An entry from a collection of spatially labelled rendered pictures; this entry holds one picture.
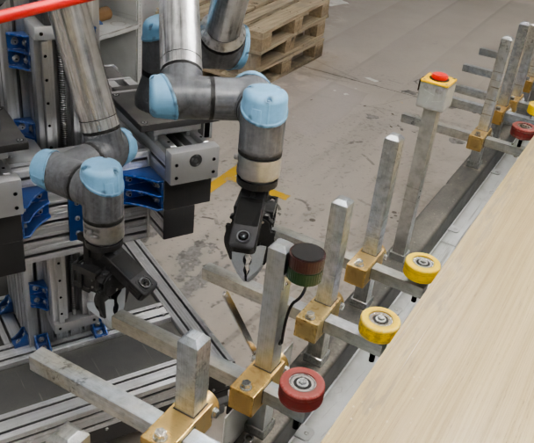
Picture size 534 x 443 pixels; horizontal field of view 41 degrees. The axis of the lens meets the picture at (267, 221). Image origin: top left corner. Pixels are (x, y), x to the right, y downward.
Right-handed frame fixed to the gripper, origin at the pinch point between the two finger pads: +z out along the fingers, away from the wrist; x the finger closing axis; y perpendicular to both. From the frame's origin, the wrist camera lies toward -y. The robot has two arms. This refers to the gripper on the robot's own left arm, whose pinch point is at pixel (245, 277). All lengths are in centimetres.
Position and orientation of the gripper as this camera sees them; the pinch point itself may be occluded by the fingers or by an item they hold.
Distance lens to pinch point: 131.9
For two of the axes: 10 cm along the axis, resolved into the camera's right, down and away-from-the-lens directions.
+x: -9.8, -1.6, 0.9
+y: 1.6, -4.9, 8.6
